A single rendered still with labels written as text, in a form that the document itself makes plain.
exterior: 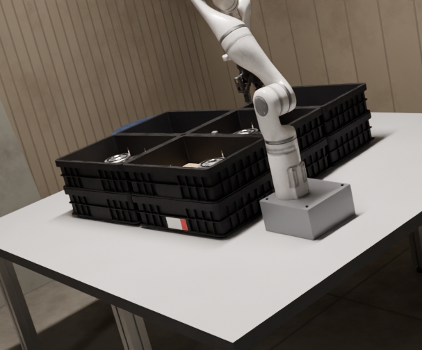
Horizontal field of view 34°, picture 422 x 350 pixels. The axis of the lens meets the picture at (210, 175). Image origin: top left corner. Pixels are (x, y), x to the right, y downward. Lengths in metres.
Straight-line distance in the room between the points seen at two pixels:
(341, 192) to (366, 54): 2.11
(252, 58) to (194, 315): 0.74
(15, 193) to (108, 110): 0.98
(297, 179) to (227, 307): 0.48
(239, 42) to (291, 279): 0.68
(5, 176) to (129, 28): 1.39
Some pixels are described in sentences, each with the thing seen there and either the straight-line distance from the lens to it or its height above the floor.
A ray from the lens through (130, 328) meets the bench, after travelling 2.11.
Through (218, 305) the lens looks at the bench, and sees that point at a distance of 1.74.
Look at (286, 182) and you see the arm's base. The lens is 2.00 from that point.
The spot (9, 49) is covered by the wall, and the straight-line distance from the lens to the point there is 4.33.
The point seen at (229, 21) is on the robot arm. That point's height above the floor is 1.32.
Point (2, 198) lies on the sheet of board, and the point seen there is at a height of 0.53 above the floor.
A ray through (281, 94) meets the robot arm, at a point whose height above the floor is 1.10.
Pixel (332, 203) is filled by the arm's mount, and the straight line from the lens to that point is 2.01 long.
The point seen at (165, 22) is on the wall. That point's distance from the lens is 4.92.
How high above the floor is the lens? 1.50
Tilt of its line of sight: 17 degrees down
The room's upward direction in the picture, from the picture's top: 14 degrees counter-clockwise
